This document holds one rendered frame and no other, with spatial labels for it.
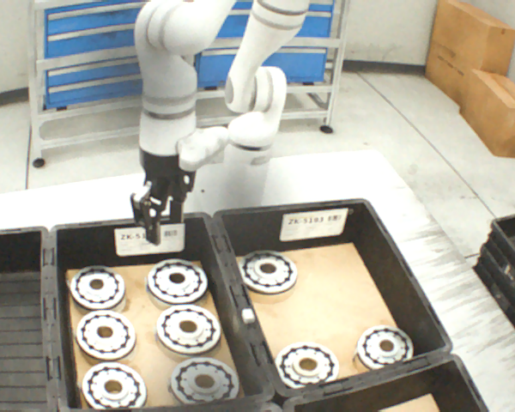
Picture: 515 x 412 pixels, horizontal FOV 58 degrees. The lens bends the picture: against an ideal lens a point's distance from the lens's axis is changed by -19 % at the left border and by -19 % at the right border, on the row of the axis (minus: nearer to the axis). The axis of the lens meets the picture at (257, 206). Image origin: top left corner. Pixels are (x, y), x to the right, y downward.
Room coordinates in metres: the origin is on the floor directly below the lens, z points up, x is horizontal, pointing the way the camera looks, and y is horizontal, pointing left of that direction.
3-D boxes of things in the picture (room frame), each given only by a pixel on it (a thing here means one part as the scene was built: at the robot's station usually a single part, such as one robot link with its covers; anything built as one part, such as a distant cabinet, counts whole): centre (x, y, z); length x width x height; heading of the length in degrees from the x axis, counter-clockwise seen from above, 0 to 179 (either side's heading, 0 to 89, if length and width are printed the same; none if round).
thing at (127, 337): (0.48, 0.21, 0.86); 0.10 x 0.10 x 0.01
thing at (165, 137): (0.60, 0.11, 1.18); 0.11 x 0.09 x 0.06; 67
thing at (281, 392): (0.61, -0.13, 0.92); 0.40 x 0.30 x 0.02; 20
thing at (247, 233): (0.61, -0.13, 0.87); 0.40 x 0.30 x 0.11; 20
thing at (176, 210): (0.63, 0.12, 1.01); 0.02 x 0.01 x 0.04; 67
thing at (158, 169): (0.61, 0.13, 1.10); 0.08 x 0.08 x 0.09
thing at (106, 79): (2.27, 0.80, 0.60); 0.72 x 0.03 x 0.56; 114
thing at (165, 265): (0.64, 0.12, 0.86); 0.10 x 0.10 x 0.01
